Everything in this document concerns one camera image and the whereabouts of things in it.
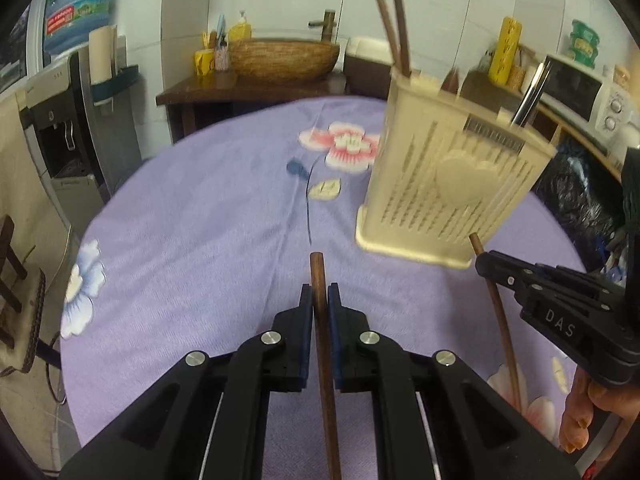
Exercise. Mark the metal utensil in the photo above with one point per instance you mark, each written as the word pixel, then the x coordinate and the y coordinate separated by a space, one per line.
pixel 524 102

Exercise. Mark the beige paper roll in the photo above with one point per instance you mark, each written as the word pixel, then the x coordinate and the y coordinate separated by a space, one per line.
pixel 102 52

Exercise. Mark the blue water jug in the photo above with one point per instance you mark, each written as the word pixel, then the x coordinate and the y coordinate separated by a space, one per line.
pixel 80 5

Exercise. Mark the woven sink basin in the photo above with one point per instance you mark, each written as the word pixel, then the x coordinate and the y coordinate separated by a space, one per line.
pixel 285 62

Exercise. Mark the person's right hand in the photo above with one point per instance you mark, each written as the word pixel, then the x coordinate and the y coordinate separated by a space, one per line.
pixel 575 412

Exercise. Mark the dark teal roll holder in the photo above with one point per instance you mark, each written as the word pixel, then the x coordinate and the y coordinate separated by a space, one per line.
pixel 122 82

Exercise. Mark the white framed window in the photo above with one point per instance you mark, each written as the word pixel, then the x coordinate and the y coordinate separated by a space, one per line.
pixel 30 45

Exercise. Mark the dark wooden cushioned chair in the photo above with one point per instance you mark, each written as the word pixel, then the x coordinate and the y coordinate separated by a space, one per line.
pixel 20 320

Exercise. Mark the glass jar with grains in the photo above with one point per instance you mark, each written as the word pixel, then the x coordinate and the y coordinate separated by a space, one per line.
pixel 516 76

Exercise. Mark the cup with toothbrushes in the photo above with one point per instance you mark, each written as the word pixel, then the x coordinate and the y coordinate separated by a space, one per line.
pixel 222 57

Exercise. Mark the bronze faucet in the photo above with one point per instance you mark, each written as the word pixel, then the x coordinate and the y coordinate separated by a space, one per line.
pixel 325 25

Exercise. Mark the green instant noodle bowl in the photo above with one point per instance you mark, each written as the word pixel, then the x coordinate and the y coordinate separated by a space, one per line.
pixel 582 61
pixel 584 46

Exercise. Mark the yellow soap dispenser bottle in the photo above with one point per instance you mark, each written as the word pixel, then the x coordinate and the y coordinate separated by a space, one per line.
pixel 240 30

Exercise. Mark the water dispenser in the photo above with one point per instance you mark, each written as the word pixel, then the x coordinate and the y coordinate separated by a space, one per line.
pixel 55 110

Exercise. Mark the purple floral tablecloth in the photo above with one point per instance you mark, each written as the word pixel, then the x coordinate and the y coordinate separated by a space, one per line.
pixel 200 235

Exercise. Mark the stack of green bowls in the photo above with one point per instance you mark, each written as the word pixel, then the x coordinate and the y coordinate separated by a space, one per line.
pixel 585 29

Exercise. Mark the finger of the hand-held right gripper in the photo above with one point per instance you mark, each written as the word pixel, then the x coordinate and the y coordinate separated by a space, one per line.
pixel 585 279
pixel 500 265

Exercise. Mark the black plastic bag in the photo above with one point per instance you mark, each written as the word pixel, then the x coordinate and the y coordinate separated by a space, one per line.
pixel 575 200

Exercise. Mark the cream plastic utensil holder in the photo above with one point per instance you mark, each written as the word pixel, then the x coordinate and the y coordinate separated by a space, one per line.
pixel 425 185

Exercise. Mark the dark gold-banded chopstick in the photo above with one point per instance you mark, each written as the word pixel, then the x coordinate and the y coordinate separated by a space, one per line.
pixel 539 91

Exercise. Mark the brown wooden chopstick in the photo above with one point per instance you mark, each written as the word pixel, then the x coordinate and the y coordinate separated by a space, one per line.
pixel 387 30
pixel 325 410
pixel 402 20
pixel 505 335

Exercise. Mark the cream and brown rice cooker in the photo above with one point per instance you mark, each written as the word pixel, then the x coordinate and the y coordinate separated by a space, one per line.
pixel 365 60

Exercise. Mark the white microwave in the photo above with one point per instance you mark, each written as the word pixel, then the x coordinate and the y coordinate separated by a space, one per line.
pixel 575 85

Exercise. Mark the dark wooden vanity counter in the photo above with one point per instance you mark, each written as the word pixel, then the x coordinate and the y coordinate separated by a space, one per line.
pixel 225 90

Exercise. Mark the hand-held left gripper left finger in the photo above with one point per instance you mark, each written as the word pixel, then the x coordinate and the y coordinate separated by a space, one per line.
pixel 306 330

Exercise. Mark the yellow cup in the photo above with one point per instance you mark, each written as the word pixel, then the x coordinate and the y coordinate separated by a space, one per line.
pixel 204 62

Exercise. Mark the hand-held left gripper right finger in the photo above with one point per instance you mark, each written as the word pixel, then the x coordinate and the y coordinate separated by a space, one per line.
pixel 335 330

